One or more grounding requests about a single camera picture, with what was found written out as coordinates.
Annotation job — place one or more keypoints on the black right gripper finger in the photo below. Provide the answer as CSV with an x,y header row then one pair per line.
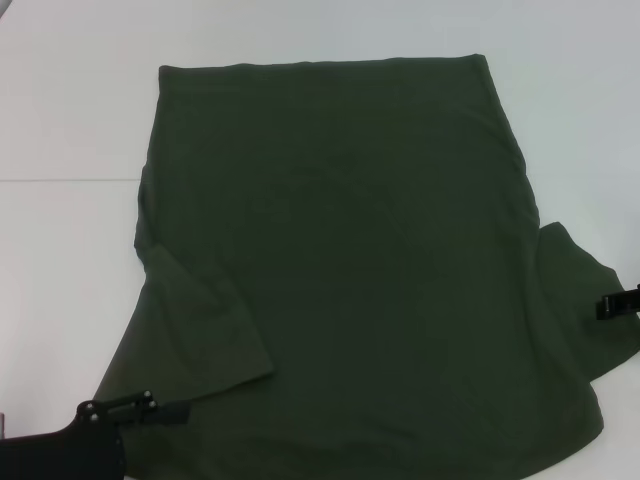
x,y
620,305

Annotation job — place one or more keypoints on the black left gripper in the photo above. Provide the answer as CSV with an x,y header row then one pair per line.
x,y
60,452

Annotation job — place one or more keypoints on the dark green shirt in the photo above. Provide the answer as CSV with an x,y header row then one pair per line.
x,y
340,225

